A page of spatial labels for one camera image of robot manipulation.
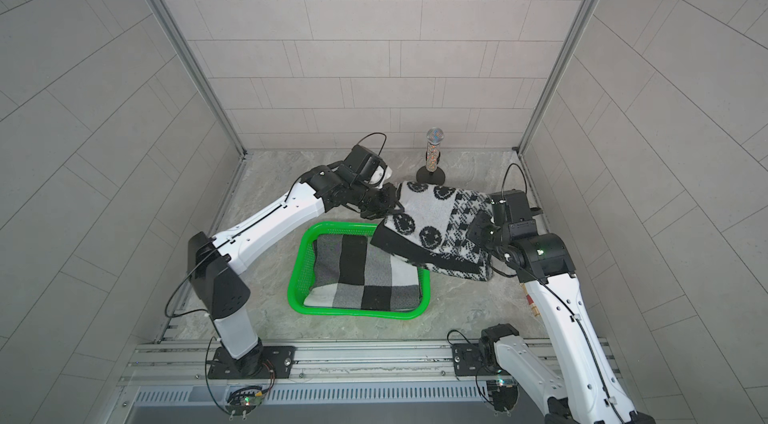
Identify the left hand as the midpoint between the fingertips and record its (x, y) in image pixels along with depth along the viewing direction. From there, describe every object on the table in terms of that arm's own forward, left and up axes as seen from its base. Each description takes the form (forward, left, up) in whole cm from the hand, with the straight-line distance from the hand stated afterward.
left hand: (410, 208), depth 74 cm
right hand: (-5, -13, +1) cm, 14 cm away
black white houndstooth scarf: (-3, -5, -2) cm, 6 cm away
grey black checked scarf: (-10, +16, -17) cm, 25 cm away
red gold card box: (-16, -34, -21) cm, 43 cm away
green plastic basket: (-13, +29, -18) cm, 36 cm away
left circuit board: (-38, +37, -20) cm, 57 cm away
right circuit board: (-37, -22, -22) cm, 48 cm away
